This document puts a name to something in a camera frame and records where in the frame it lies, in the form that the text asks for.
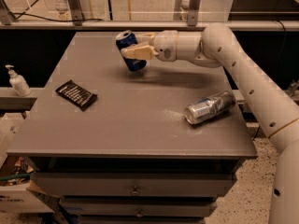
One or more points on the blue pepsi can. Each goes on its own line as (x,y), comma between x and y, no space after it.
(126,42)

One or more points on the white pump bottle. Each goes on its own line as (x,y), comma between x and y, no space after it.
(18,82)

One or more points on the silver crushed can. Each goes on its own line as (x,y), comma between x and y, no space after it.
(209,107)

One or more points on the metal railing frame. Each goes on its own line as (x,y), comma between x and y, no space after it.
(149,14)

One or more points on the black snack packet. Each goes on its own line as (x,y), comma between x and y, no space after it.
(76,95)

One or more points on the white cardboard box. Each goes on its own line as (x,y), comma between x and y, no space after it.
(15,173)

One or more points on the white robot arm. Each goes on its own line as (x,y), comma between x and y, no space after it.
(276,112)

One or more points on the top drawer with knob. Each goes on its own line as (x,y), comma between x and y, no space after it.
(137,185)

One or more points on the drawer with knob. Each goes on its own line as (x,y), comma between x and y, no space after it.
(137,185)
(140,207)

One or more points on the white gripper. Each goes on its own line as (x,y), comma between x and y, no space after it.
(164,45)

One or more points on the grey drawer cabinet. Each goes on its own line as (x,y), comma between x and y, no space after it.
(136,125)

